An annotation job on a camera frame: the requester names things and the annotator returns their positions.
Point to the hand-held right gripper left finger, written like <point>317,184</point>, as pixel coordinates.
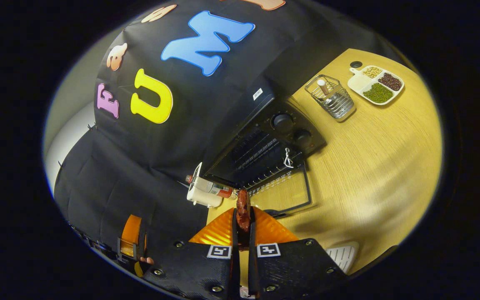
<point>198,266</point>

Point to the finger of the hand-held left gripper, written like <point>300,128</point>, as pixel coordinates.
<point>131,235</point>

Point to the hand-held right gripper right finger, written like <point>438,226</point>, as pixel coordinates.
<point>290,266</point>

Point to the brown grilled meat piece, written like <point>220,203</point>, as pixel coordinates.
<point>243,210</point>

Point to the black electric oven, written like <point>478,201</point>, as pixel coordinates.
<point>265,137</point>

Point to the white ribbed plate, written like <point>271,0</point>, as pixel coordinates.
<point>344,256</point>

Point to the white toaster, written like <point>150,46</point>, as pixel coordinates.
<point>202,198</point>

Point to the black backdrop cloth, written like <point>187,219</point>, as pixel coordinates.
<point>148,154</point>

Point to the white divided dish with beans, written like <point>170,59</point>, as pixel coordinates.
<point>375,85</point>

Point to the black round table grommet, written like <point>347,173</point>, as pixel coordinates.
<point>356,64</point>

